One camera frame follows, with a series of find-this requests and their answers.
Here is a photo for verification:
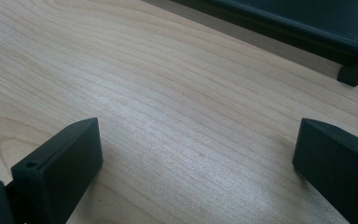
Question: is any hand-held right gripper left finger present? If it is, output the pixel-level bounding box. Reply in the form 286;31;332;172
10;117;104;224

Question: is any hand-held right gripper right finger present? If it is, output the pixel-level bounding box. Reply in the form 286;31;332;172
292;118;358;224

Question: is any black two-tier metal rack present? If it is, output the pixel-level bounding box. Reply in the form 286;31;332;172
171;0;358;88

